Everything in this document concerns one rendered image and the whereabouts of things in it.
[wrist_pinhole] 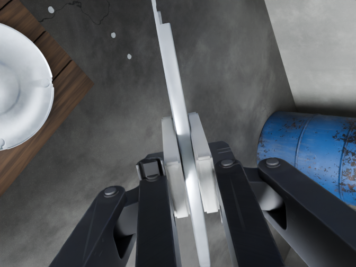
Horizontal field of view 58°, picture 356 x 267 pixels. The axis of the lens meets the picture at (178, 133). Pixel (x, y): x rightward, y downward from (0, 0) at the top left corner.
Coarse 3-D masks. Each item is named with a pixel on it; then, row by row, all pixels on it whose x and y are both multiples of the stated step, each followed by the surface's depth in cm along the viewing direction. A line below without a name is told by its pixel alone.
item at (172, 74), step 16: (160, 16) 39; (160, 32) 18; (160, 48) 18; (176, 64) 18; (176, 80) 18; (176, 96) 17; (176, 112) 18; (176, 128) 18; (192, 160) 18; (192, 176) 18; (192, 192) 19; (192, 208) 19; (192, 224) 20; (208, 256) 22
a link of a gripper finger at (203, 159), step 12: (192, 120) 19; (192, 132) 17; (192, 144) 16; (204, 144) 16; (204, 156) 14; (204, 168) 15; (204, 180) 15; (204, 192) 15; (216, 192) 15; (204, 204) 15; (216, 204) 15
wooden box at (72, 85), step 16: (0, 0) 72; (16, 0) 74; (0, 16) 72; (16, 16) 75; (32, 16) 77; (32, 32) 78; (48, 48) 81; (48, 64) 81; (64, 64) 84; (64, 80) 85; (80, 80) 88; (64, 96) 86; (80, 96) 89; (64, 112) 86; (48, 128) 84; (32, 144) 81; (0, 160) 76; (16, 160) 79; (0, 176) 77; (16, 176) 79; (0, 192) 77
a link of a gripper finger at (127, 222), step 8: (160, 152) 18; (168, 184) 15; (128, 192) 14; (136, 192) 14; (128, 200) 14; (136, 200) 14; (128, 208) 13; (136, 208) 14; (120, 216) 13; (128, 216) 13; (136, 216) 14; (120, 224) 13; (128, 224) 14; (136, 224) 14; (120, 232) 14; (128, 232) 14; (136, 232) 14
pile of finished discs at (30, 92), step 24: (0, 24) 71; (0, 48) 72; (24, 48) 76; (0, 72) 72; (24, 72) 76; (48, 72) 81; (0, 96) 73; (24, 96) 77; (48, 96) 81; (0, 120) 74; (24, 120) 78; (0, 144) 75
